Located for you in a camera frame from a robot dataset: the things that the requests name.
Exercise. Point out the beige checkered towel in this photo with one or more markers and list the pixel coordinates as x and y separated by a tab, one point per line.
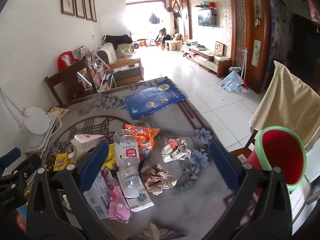
287	97

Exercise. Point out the long television cabinet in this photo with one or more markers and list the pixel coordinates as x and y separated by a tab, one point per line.
207	57

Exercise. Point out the white milk carton green label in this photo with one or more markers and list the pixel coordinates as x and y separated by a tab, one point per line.
141	203

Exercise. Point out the yellow white box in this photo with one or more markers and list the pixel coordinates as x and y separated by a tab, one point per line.
112	158

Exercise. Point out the pink foil wrapper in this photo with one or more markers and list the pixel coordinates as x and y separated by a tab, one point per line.
117	205

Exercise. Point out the blue glossy booklet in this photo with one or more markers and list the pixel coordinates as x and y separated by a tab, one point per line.
152	97

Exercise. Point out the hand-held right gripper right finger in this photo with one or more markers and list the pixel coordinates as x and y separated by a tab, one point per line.
222	162

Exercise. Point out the brown wooden chair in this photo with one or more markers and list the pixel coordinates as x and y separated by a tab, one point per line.
246	150

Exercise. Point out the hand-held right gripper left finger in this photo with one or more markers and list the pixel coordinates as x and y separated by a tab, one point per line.
93	162

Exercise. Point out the person's left hand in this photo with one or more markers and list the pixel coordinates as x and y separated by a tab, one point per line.
17	221

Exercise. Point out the blue plastic bag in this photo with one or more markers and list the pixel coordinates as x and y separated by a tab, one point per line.
231	81

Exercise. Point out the black cloth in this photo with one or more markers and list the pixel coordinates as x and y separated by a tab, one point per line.
118	39

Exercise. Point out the wall television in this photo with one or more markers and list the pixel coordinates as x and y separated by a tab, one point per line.
207	18

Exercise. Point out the tall narrow wall scroll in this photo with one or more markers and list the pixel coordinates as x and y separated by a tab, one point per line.
256	2

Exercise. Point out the wall shelf with items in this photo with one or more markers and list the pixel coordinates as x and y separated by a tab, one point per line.
206	5

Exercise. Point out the red plastic bag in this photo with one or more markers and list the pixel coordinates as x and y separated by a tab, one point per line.
66	60

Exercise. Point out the yellow snack packet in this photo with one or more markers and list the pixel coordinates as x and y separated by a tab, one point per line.
61	162

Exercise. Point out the wooden sofa with cushions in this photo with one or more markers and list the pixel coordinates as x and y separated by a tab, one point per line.
125	65

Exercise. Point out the metal magazine rack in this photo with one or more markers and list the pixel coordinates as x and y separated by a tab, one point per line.
98	75

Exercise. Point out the silver red wrapper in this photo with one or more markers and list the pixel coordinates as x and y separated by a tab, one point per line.
176	150

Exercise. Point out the white mop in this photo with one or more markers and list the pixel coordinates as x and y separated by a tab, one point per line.
245	65

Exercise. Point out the hanging dark clothes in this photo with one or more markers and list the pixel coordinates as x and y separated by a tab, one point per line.
154	18

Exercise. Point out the pale pink carton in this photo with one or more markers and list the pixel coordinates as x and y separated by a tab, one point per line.
87	141

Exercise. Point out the small wooden picture frame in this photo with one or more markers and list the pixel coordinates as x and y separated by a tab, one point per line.
58	112

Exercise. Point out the colourful framed picture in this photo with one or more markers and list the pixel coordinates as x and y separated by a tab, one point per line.
219	48

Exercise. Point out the crumpled brown paper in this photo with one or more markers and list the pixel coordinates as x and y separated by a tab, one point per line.
160	180

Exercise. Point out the blue patterned door curtain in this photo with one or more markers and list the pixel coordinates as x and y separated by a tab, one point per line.
277	42

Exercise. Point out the bamboo print wall panel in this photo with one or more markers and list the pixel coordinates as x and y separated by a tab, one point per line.
256	53

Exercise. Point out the dark wooden chair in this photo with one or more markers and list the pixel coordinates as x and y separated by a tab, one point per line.
65	77

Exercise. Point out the white carton blue print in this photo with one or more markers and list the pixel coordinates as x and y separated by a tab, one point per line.
96	202

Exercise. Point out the white desk lamp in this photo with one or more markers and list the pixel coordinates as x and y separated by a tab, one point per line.
35	122

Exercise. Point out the red bin with green rim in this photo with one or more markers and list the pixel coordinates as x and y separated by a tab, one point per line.
282	155

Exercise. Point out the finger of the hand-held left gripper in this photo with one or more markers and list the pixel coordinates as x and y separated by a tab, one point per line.
27	165
11	153

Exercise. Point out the clear plastic water bottle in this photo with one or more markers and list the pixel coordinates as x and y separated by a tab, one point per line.
126	170

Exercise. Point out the orange snack bag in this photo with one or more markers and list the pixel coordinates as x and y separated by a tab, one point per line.
145	136

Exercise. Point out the small beige table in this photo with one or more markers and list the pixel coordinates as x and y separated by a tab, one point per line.
173	45

